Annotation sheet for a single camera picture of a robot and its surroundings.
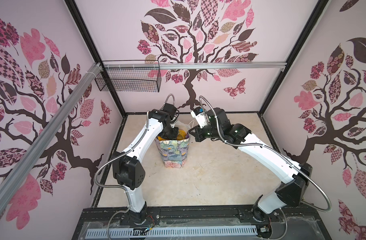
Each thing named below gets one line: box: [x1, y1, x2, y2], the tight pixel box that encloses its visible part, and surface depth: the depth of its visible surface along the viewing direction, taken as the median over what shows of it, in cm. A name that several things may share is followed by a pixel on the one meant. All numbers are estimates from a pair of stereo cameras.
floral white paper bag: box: [154, 120, 191, 169], surface depth 80 cm
